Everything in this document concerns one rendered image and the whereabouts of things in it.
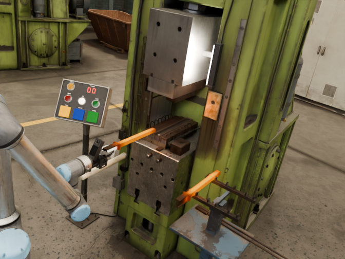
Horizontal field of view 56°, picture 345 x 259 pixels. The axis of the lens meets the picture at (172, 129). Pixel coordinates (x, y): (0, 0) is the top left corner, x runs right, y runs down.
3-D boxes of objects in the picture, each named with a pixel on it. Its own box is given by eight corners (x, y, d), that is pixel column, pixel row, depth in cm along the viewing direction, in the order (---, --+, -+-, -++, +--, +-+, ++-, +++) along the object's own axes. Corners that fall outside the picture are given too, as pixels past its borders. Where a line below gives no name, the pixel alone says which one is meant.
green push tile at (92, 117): (96, 123, 222) (98, 112, 223) (85, 121, 223) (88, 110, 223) (96, 123, 224) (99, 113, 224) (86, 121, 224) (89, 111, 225)
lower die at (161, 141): (165, 149, 216) (166, 137, 212) (141, 139, 225) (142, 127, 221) (196, 131, 249) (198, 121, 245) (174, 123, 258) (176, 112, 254)
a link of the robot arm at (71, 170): (52, 182, 157) (52, 164, 153) (73, 171, 167) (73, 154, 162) (65, 190, 153) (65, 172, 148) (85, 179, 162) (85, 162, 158)
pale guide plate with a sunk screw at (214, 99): (215, 121, 202) (221, 94, 195) (203, 115, 206) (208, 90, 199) (217, 119, 203) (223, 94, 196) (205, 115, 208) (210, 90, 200)
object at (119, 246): (149, 285, 226) (149, 284, 225) (90, 243, 253) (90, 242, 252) (179, 253, 257) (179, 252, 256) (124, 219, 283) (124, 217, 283)
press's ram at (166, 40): (193, 91, 191) (206, 19, 174) (142, 73, 208) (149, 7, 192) (224, 79, 224) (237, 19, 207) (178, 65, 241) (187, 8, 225)
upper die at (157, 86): (172, 99, 201) (174, 84, 197) (147, 89, 210) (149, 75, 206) (205, 87, 234) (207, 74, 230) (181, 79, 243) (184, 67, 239)
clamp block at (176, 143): (180, 156, 210) (181, 147, 207) (169, 151, 214) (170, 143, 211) (189, 150, 219) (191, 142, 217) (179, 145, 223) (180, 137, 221)
